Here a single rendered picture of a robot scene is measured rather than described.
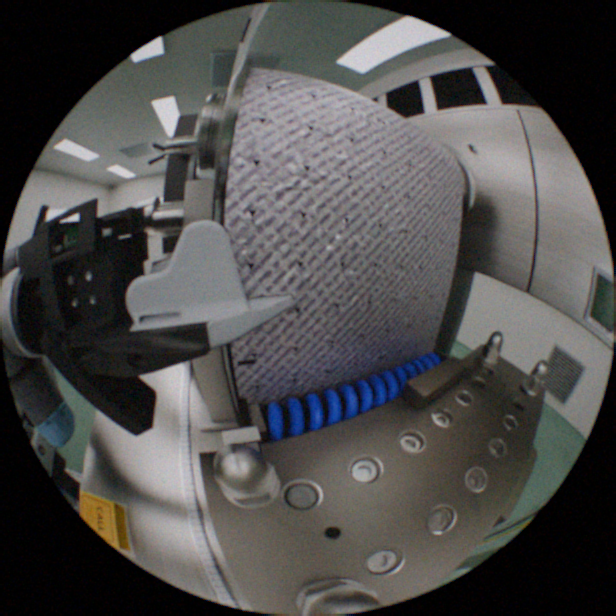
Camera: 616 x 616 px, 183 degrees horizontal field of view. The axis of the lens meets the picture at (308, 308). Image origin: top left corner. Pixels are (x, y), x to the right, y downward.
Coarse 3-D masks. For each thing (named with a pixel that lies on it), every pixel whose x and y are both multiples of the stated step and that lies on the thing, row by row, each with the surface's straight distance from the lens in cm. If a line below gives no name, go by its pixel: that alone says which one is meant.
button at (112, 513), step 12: (84, 492) 35; (84, 504) 35; (96, 504) 33; (108, 504) 32; (84, 516) 35; (96, 516) 33; (108, 516) 32; (120, 516) 32; (96, 528) 33; (108, 528) 32; (120, 528) 32; (108, 540) 32; (120, 540) 31
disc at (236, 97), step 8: (248, 64) 15; (240, 72) 15; (248, 72) 15; (240, 80) 14; (240, 88) 13; (232, 96) 13; (240, 96) 13; (232, 104) 13; (232, 112) 13; (232, 120) 12; (232, 128) 12; (224, 136) 13; (224, 144) 12; (224, 152) 13; (224, 160) 13; (224, 168) 13; (224, 176) 13; (224, 184) 14; (224, 192) 15
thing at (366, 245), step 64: (256, 128) 13; (256, 192) 12; (320, 192) 13; (384, 192) 16; (448, 192) 24; (256, 256) 12; (320, 256) 13; (384, 256) 16; (448, 256) 24; (320, 320) 14; (384, 320) 18; (256, 384) 16
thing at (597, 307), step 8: (600, 280) 34; (600, 288) 34; (608, 288) 34; (600, 296) 34; (608, 296) 34; (600, 304) 34; (608, 304) 35; (592, 312) 34; (600, 312) 34; (608, 312) 35; (600, 320) 34; (608, 320) 35; (608, 328) 35
